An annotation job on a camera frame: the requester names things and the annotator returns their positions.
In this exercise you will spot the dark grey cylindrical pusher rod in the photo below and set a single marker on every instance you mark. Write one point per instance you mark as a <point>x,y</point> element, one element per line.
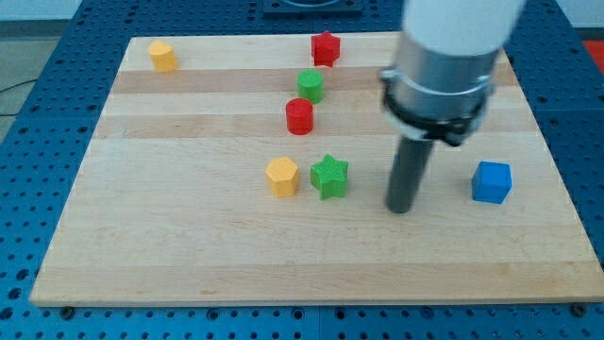
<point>408,169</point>

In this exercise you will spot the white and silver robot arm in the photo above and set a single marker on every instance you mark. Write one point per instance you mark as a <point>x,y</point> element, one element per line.
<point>441,79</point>

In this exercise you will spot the wooden board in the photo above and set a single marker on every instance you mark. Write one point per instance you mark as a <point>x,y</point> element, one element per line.
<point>171,207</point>

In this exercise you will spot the green star block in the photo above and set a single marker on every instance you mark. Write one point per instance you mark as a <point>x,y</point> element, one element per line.
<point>329,177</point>

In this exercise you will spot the blue cube block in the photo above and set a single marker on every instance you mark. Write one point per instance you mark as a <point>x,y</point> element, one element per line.
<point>491,182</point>

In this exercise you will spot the red cylinder block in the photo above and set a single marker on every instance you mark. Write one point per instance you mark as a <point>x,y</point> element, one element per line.
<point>299,116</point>

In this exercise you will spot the green cylinder block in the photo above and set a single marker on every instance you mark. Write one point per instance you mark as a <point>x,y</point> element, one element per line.
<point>310,85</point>

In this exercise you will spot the yellow hexagon block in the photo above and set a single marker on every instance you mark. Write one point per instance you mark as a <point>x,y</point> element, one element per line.
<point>282,176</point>

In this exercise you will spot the red star block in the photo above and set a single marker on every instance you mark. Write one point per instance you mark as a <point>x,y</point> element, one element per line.
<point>325,49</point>

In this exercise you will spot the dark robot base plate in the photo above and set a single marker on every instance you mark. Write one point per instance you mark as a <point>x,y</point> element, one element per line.
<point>283,7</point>

